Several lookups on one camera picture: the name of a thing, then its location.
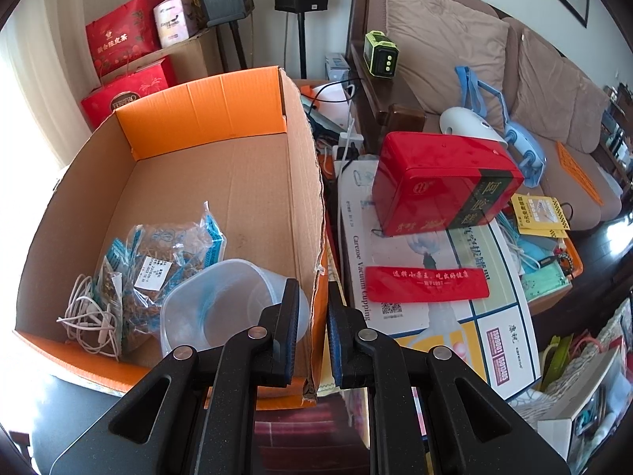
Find large white printed box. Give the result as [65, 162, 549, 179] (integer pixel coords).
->
[339, 158, 542, 401]

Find red gift bag gold characters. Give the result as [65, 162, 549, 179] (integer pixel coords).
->
[85, 0, 166, 72]

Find green portable radio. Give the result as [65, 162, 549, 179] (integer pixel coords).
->
[363, 30, 399, 77]

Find white shopping bag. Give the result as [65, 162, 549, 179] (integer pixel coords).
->
[536, 341, 629, 473]

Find blue plastic strap device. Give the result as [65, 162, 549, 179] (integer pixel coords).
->
[455, 65, 549, 189]

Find white earphone cable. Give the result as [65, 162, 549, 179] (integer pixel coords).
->
[57, 272, 124, 359]

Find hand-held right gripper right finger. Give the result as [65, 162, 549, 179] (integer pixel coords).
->
[327, 282, 572, 475]

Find white handheld massager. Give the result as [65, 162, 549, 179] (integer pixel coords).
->
[439, 106, 508, 146]

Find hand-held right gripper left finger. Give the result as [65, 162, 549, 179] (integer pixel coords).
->
[49, 278, 301, 475]

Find clear plastic measuring cup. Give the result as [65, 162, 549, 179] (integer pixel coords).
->
[161, 258, 310, 357]

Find white power strip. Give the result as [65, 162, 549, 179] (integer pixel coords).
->
[334, 131, 367, 169]

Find green box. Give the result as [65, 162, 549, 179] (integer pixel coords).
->
[519, 257, 574, 302]

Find orange paper sheet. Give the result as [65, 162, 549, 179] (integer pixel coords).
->
[554, 141, 605, 206]

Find brown cardboard box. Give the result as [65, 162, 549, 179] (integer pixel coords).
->
[163, 27, 223, 90]

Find blue-trimmed bag of dried goods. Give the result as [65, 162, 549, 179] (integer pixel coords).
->
[96, 201, 227, 354]

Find brown sofa cushion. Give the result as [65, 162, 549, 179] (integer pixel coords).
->
[385, 0, 511, 114]
[509, 25, 610, 154]

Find small white blue box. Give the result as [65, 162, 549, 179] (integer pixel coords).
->
[324, 53, 352, 80]

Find storage bin with clutter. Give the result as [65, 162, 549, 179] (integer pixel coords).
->
[297, 79, 359, 132]

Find white tissue pack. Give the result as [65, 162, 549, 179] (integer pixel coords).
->
[152, 0, 196, 49]

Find yellow booklet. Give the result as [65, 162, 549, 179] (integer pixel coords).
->
[509, 193, 572, 237]

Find white curtain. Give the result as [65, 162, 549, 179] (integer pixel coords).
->
[0, 10, 95, 169]

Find blue face masks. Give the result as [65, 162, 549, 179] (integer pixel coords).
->
[509, 235, 562, 270]

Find red chocolate gift bag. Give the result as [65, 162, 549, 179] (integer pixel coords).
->
[80, 57, 178, 132]

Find orange cardboard box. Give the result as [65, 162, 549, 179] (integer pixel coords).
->
[14, 65, 330, 411]

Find brown sofa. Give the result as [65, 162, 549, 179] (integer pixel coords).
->
[346, 0, 624, 231]

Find red tin box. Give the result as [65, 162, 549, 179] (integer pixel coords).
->
[371, 131, 525, 238]

